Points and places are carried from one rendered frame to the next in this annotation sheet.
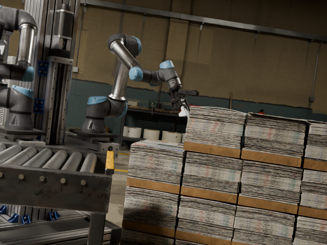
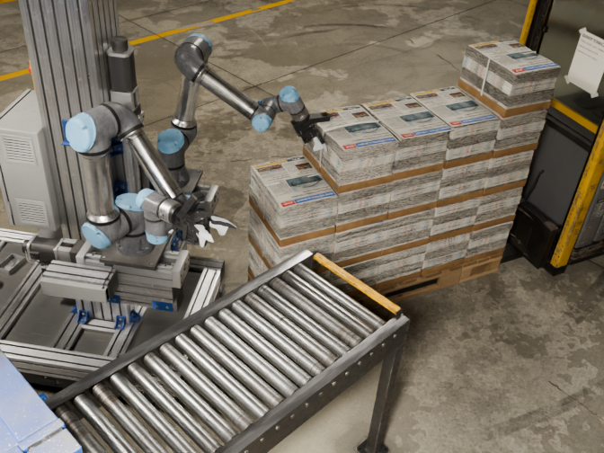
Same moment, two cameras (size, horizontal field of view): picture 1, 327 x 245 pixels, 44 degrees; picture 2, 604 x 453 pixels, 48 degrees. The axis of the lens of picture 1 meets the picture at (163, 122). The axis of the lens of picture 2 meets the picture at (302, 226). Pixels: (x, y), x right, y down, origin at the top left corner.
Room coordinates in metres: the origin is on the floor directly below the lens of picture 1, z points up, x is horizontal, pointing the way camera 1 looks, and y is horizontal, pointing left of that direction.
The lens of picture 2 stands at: (0.19, 1.63, 2.54)
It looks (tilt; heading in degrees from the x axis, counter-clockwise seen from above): 37 degrees down; 320
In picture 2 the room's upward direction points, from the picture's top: 5 degrees clockwise
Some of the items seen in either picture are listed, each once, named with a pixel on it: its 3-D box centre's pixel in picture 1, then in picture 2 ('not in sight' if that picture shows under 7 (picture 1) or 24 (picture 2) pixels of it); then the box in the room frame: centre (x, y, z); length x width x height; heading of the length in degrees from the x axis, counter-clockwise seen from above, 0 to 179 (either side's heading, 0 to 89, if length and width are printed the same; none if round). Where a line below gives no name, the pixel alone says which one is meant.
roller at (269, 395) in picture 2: not in sight; (235, 366); (1.49, 0.78, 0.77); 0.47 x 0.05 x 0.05; 8
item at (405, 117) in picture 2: (275, 116); (406, 117); (2.11, -0.58, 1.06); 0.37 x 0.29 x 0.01; 168
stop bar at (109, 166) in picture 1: (110, 161); (355, 282); (1.55, 0.19, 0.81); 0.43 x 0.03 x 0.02; 8
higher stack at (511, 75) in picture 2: not in sight; (483, 166); (2.01, -1.16, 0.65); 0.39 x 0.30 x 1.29; 168
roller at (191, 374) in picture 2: not in sight; (205, 386); (1.47, 0.91, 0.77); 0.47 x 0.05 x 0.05; 8
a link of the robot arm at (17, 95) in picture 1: (20, 98); (130, 212); (2.20, 0.80, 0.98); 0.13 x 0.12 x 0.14; 108
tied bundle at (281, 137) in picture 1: (271, 138); (400, 137); (2.13, -0.58, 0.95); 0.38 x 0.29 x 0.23; 168
